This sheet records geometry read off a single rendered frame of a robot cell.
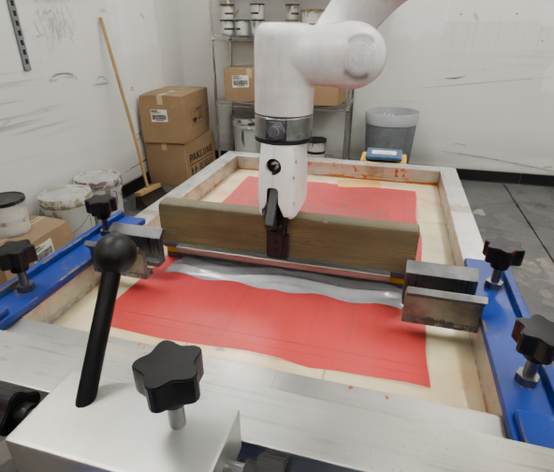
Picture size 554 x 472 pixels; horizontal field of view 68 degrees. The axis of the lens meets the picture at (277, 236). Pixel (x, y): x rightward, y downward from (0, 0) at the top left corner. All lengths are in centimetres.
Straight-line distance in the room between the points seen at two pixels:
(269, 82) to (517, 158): 396
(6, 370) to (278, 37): 42
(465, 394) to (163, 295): 39
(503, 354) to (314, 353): 19
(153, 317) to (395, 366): 30
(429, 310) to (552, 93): 389
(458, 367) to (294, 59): 39
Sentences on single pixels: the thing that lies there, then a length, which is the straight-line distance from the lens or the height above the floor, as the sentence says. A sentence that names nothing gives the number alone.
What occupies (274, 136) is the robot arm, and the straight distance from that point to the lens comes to 51.
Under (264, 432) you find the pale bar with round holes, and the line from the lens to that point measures 31.
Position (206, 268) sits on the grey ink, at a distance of 65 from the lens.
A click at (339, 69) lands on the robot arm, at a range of 51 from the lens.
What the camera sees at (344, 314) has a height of 95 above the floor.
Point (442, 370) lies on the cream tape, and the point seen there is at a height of 95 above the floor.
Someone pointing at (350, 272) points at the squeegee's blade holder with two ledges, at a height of 99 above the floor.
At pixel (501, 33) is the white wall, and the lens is 418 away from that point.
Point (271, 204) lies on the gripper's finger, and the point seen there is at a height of 109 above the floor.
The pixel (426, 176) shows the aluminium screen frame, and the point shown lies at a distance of 105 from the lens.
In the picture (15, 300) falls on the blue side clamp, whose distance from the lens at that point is 58.
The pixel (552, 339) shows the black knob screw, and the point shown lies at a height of 106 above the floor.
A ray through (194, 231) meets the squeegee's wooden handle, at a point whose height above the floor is 101.
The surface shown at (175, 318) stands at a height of 95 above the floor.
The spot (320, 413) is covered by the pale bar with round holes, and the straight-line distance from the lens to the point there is 32.
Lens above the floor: 129
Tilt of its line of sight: 27 degrees down
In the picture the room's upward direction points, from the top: straight up
